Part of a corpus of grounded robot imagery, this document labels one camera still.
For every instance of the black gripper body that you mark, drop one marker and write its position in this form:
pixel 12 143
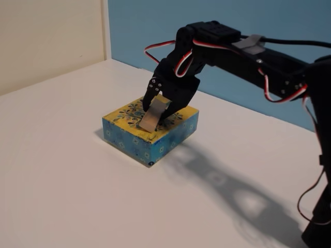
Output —
pixel 178 89

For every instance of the grey tape strip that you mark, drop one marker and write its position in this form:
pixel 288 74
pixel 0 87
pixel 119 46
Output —
pixel 248 45

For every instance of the wooden Jenga block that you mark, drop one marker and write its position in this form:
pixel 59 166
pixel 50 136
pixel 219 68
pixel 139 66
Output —
pixel 151 116

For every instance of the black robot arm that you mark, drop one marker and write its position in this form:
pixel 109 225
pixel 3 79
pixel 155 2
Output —
pixel 279 67

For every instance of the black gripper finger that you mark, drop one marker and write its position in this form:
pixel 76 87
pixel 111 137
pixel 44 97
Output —
pixel 174 109
pixel 152 89

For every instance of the yellow blue floral box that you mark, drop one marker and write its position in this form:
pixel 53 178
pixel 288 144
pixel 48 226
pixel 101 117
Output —
pixel 129 144

